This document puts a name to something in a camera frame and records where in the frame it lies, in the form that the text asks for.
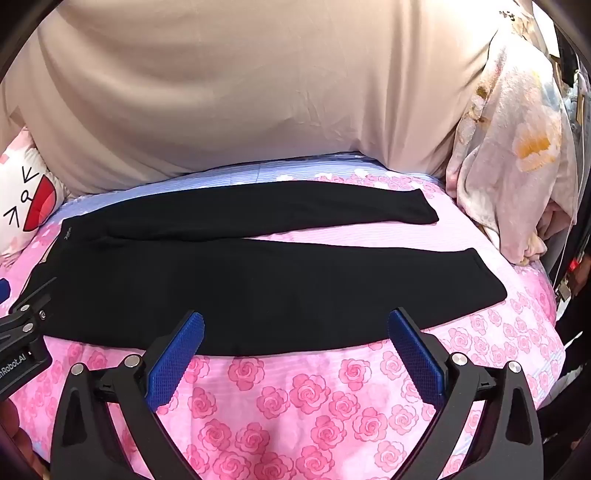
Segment pale floral fleece blanket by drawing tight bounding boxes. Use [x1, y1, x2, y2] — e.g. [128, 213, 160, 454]
[445, 0, 583, 265]

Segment white cartoon face pillow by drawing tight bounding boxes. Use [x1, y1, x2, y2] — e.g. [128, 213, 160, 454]
[0, 127, 70, 259]

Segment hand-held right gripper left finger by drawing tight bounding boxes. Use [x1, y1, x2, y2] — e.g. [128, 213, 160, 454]
[50, 310, 206, 480]

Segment beige cloth backdrop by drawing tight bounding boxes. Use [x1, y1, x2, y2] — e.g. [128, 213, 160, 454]
[0, 0, 513, 197]

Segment person's left hand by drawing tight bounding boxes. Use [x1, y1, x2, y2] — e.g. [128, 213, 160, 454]
[0, 399, 22, 460]

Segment black pants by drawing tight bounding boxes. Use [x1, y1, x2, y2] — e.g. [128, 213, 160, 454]
[25, 181, 509, 357]

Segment pink rose bedsheet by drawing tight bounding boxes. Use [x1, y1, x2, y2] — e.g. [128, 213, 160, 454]
[0, 151, 571, 480]

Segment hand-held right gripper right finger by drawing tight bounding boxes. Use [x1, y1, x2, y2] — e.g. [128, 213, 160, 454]
[387, 307, 543, 480]

